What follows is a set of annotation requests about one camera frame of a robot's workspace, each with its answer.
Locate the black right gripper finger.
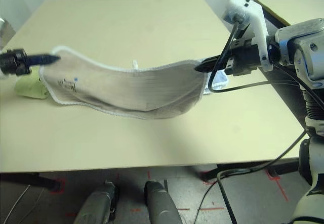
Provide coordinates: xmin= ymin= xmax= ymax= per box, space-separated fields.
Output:
xmin=194 ymin=63 xmax=228 ymax=73
xmin=199 ymin=56 xmax=228 ymax=65

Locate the grey robot right leg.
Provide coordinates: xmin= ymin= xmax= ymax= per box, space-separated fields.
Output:
xmin=144 ymin=180 xmax=184 ymax=224

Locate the thin black cable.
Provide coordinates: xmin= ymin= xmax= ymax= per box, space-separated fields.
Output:
xmin=193 ymin=178 xmax=221 ymax=224

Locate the thin white wire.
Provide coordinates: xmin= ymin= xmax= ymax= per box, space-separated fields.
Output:
xmin=4 ymin=183 xmax=46 ymax=224

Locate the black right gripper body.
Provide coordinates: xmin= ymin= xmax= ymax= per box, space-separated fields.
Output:
xmin=225 ymin=38 xmax=269 ymax=77

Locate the grey robot left leg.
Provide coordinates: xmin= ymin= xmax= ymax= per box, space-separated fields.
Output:
xmin=73 ymin=180 xmax=119 ymax=224

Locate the beige towel with white trim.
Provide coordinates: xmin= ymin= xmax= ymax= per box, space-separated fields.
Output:
xmin=39 ymin=46 xmax=206 ymax=120

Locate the black furniture foot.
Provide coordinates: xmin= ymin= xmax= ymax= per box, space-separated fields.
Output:
xmin=267 ymin=165 xmax=280 ymax=178

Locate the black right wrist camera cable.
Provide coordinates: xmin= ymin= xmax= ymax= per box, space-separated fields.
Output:
xmin=207 ymin=20 xmax=308 ymax=224

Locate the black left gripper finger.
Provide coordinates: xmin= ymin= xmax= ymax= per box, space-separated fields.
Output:
xmin=27 ymin=59 xmax=58 ymax=66
xmin=27 ymin=53 xmax=61 ymax=61

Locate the folded blue towel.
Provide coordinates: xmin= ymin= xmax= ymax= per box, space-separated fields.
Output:
xmin=202 ymin=71 xmax=230 ymax=96

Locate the black table leg bar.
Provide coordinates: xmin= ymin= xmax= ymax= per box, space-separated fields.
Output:
xmin=202 ymin=158 xmax=302 ymax=184
xmin=0 ymin=172 xmax=61 ymax=192

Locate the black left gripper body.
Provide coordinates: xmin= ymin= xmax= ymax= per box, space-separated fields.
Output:
xmin=0 ymin=48 xmax=32 ymax=77

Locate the grey robot leg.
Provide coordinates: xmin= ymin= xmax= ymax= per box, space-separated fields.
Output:
xmin=144 ymin=180 xmax=184 ymax=224
xmin=73 ymin=180 xmax=119 ymax=224

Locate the folded green towel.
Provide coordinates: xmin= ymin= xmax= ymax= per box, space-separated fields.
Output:
xmin=14 ymin=66 xmax=50 ymax=100

